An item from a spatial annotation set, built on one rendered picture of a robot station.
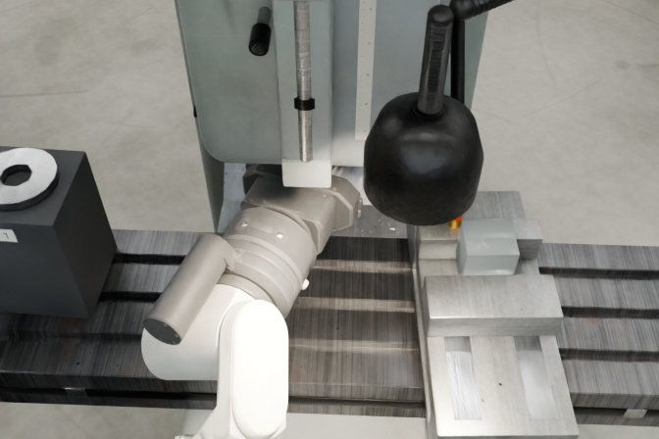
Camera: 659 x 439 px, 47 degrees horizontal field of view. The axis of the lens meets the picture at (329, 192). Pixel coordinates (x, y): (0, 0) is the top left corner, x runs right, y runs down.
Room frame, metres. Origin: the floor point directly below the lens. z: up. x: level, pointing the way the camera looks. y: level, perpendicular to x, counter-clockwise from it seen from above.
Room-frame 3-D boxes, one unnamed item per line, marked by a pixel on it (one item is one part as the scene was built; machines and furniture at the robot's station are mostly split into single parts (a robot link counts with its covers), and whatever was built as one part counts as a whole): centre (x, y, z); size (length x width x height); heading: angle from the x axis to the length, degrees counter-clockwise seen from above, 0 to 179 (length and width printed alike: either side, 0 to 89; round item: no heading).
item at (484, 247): (0.55, -0.19, 1.10); 0.06 x 0.05 x 0.06; 91
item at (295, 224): (0.48, 0.05, 1.23); 0.13 x 0.12 x 0.10; 69
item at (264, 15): (0.46, 0.05, 1.49); 0.06 x 0.01 x 0.01; 178
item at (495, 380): (0.52, -0.19, 1.04); 0.35 x 0.15 x 0.11; 1
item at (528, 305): (0.50, -0.19, 1.07); 0.15 x 0.06 x 0.04; 91
